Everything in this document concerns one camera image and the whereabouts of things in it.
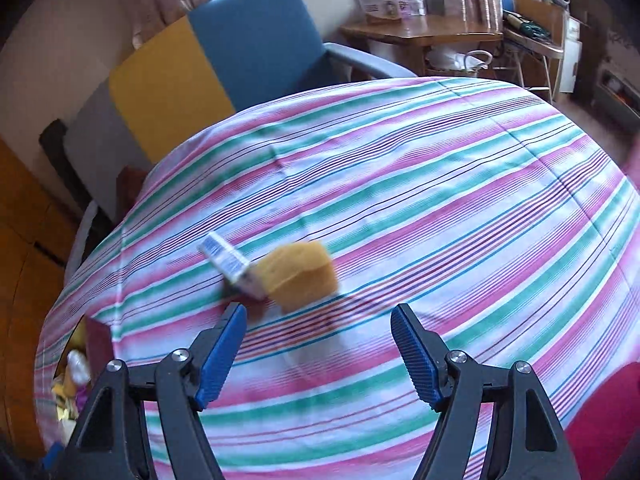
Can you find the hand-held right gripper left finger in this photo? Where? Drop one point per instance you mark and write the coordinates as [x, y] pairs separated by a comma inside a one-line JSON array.
[[222, 355]]

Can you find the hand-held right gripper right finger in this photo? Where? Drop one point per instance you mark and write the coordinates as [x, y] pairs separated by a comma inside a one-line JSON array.
[[417, 360]]

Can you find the blue tissue pack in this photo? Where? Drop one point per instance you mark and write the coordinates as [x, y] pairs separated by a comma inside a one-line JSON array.
[[227, 260]]

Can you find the yellow sponge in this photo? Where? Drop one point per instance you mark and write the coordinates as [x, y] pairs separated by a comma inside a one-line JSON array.
[[300, 275]]

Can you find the gold metal tin box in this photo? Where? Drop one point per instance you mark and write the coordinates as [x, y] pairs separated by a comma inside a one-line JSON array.
[[97, 340]]

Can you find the clear plastic bag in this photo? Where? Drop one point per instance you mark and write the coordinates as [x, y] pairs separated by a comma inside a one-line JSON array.
[[78, 364]]

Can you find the striped tablecloth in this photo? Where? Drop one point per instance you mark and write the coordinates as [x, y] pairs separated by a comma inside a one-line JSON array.
[[400, 185]]

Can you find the dark red bag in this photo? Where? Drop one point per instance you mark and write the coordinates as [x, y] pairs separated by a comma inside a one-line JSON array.
[[131, 185]]

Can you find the person's red clothing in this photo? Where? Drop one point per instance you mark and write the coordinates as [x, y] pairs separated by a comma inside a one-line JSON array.
[[610, 420]]

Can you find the wooden wardrobe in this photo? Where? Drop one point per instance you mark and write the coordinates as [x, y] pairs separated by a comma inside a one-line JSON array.
[[25, 260]]

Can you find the black rolled mat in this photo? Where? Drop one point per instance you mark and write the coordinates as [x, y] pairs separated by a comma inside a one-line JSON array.
[[52, 150]]

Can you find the white basket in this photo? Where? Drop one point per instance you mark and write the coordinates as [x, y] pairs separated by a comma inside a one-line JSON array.
[[455, 65]]

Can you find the grey yellow blue armchair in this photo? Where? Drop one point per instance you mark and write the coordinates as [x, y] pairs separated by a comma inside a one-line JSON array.
[[250, 40]]

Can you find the wooden side table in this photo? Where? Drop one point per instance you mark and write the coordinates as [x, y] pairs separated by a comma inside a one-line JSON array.
[[425, 27]]

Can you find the dark heater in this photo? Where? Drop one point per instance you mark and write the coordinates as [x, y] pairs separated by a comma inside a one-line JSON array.
[[617, 87]]

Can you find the small pale jar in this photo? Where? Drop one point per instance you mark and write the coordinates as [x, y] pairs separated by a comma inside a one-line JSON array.
[[411, 5]]

